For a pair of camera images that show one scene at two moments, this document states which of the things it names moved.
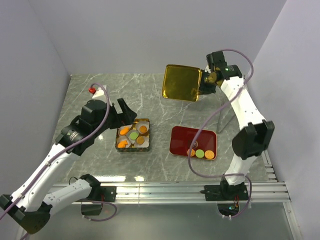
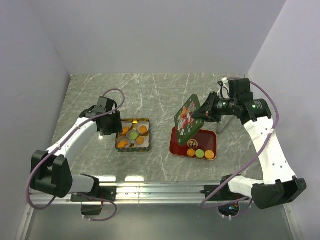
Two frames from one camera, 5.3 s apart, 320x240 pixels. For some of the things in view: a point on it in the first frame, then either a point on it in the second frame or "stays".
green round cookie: (133, 135) stays
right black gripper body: (207, 87) to (217, 106)
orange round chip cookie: (143, 129) stays
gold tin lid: (181, 83) to (186, 125)
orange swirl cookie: (140, 140) stays
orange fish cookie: (124, 130) stays
